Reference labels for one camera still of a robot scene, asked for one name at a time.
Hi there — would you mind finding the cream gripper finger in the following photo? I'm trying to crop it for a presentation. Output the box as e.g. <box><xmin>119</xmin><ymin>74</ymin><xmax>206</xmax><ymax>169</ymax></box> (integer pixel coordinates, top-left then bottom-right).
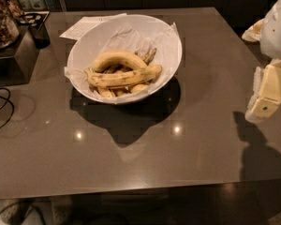
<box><xmin>244</xmin><ymin>59</ymin><xmax>281</xmax><ymax>123</ymax></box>
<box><xmin>242</xmin><ymin>19</ymin><xmax>263</xmax><ymax>42</ymax></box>

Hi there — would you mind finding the curved yellow banana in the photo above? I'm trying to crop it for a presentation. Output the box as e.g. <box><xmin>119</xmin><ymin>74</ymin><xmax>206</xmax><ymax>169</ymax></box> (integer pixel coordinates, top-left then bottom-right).
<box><xmin>91</xmin><ymin>51</ymin><xmax>147</xmax><ymax>72</ymax></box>

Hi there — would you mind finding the white paper bowl liner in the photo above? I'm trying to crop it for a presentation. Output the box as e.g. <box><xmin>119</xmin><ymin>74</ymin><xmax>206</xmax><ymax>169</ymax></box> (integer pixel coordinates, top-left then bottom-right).
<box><xmin>64</xmin><ymin>22</ymin><xmax>183</xmax><ymax>105</ymax></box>

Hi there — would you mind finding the small bottom yellow banana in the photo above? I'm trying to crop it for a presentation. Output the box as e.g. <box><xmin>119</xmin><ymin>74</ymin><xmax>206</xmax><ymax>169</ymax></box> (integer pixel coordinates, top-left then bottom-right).
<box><xmin>129</xmin><ymin>83</ymin><xmax>148</xmax><ymax>94</ymax></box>

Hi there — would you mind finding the white bowl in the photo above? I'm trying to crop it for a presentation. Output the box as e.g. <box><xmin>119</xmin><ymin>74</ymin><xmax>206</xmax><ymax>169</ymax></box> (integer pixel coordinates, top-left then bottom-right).
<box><xmin>67</xmin><ymin>14</ymin><xmax>184</xmax><ymax>105</ymax></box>

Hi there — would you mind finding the long front yellow banana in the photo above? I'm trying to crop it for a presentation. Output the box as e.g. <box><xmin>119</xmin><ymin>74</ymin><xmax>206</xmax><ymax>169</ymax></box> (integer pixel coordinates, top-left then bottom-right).
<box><xmin>85</xmin><ymin>65</ymin><xmax>162</xmax><ymax>88</ymax></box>

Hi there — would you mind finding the white paper sheet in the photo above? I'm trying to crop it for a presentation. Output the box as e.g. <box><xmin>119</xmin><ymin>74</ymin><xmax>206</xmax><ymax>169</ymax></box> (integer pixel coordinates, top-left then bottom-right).
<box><xmin>60</xmin><ymin>13</ymin><xmax>126</xmax><ymax>40</ymax></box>

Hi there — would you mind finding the dark glass cup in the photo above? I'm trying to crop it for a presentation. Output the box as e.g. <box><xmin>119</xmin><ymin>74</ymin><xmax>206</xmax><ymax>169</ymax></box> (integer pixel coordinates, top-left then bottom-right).
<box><xmin>28</xmin><ymin>20</ymin><xmax>51</xmax><ymax>49</ymax></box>

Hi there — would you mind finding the dark tray stand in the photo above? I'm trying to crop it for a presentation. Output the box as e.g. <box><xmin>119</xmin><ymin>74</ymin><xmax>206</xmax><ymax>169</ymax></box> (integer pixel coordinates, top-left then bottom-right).
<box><xmin>0</xmin><ymin>26</ymin><xmax>39</xmax><ymax>86</ymax></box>

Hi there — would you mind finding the glass jar with snacks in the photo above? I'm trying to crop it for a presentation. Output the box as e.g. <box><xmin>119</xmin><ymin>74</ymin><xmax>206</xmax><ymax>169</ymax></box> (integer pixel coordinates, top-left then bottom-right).
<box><xmin>0</xmin><ymin>0</ymin><xmax>20</xmax><ymax>50</ymax></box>

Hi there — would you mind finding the black cable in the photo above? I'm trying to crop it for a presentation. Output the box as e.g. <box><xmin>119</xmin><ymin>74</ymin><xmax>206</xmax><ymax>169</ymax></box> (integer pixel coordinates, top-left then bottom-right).
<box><xmin>0</xmin><ymin>87</ymin><xmax>16</xmax><ymax>131</ymax></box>

